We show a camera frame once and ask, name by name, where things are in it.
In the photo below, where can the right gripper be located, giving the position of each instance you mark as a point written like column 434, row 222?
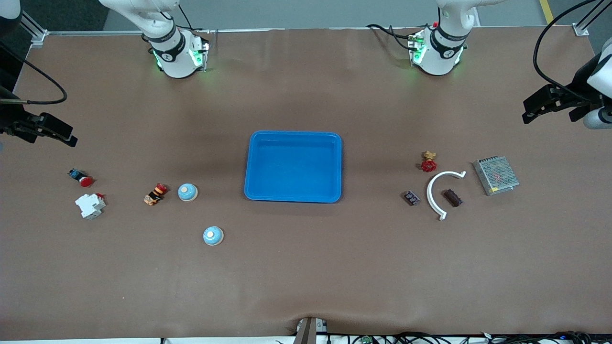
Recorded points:
column 10, row 118

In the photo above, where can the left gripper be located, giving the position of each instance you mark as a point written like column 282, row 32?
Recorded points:
column 577, row 90

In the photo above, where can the dark brown plain capacitor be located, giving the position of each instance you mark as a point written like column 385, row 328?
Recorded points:
column 453, row 198

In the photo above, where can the blue dome call bell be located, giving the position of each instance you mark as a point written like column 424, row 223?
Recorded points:
column 188, row 192
column 213, row 236

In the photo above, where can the black capacitor with white print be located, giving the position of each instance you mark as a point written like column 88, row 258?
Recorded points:
column 411, row 198

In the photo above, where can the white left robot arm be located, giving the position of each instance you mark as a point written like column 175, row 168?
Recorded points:
column 437, row 52

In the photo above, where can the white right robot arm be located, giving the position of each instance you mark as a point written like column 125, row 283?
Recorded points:
column 174, row 52

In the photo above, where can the blue plastic tray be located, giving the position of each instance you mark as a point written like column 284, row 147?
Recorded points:
column 292, row 167

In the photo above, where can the red push button blue base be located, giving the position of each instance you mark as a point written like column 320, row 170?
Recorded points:
column 85, row 181

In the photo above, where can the white circuit breaker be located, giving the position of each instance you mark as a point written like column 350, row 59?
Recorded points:
column 90, row 206

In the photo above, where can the metal mesh power supply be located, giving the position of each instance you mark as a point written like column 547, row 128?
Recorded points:
column 496, row 175

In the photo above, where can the orange emergency stop button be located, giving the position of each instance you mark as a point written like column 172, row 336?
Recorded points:
column 155, row 194

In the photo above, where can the white curved plastic piece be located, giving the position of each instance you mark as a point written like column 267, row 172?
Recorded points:
column 430, row 193

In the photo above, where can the brown table cover mat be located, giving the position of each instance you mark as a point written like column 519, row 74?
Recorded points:
column 306, row 267

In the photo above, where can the aluminium frame profile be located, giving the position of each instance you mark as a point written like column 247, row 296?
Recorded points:
column 581, row 28
column 36, row 33

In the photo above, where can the grey metal mount bracket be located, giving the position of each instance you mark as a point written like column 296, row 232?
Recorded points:
column 308, row 332

